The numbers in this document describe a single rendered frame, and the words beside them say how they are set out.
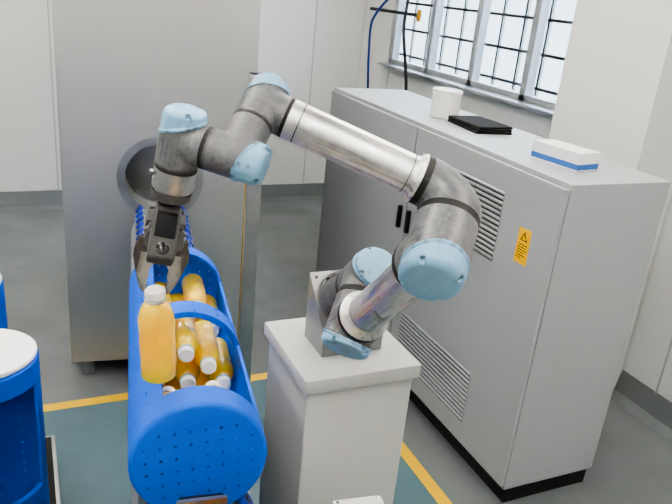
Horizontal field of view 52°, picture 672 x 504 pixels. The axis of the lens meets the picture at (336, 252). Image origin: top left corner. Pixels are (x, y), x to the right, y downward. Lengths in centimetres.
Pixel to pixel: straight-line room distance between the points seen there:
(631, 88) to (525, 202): 116
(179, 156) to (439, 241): 46
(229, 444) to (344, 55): 566
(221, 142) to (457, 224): 42
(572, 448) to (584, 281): 85
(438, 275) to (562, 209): 149
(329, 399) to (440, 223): 69
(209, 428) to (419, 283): 54
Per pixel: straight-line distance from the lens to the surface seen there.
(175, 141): 119
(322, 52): 675
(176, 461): 149
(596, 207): 272
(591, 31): 397
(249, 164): 115
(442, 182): 124
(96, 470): 325
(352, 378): 170
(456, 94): 361
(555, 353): 292
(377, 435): 186
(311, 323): 179
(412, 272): 117
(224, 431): 146
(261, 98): 123
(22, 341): 209
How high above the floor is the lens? 203
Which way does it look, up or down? 21 degrees down
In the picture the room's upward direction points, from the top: 6 degrees clockwise
